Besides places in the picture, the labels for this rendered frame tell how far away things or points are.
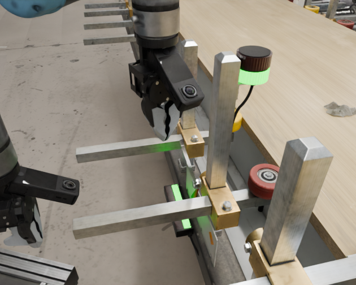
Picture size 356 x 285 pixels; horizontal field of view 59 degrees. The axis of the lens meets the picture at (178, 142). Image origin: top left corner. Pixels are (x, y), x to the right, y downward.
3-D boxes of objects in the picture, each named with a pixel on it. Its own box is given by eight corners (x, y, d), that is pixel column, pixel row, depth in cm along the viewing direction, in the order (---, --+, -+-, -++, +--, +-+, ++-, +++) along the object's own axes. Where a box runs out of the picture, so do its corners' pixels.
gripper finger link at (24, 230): (29, 230, 60) (14, 199, 55) (38, 228, 61) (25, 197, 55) (25, 251, 57) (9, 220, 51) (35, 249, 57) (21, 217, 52)
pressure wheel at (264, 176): (251, 227, 69) (259, 189, 62) (238, 200, 75) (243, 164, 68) (284, 220, 70) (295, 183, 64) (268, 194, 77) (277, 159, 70)
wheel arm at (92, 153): (78, 166, 83) (74, 154, 80) (78, 158, 85) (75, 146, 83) (233, 144, 90) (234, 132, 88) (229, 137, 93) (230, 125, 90)
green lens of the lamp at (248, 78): (241, 86, 53) (242, 74, 51) (228, 72, 57) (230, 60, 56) (273, 82, 54) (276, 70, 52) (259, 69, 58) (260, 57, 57)
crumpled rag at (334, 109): (323, 114, 87) (325, 107, 85) (322, 103, 92) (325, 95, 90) (357, 120, 84) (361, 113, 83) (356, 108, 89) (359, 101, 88)
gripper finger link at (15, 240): (13, 250, 62) (-2, 220, 57) (44, 244, 63) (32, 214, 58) (11, 263, 60) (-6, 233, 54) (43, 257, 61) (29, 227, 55)
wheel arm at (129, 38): (84, 47, 162) (82, 39, 160) (84, 44, 165) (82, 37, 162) (166, 40, 170) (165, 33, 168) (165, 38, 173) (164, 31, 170)
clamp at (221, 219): (215, 230, 65) (217, 215, 62) (198, 186, 76) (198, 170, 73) (241, 225, 66) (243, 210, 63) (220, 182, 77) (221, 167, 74)
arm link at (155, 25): (189, 7, 49) (142, 15, 45) (188, 37, 51) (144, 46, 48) (164, -2, 54) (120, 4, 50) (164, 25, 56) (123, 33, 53)
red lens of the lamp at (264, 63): (243, 72, 51) (244, 60, 50) (230, 59, 56) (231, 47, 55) (276, 69, 52) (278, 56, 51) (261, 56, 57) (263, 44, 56)
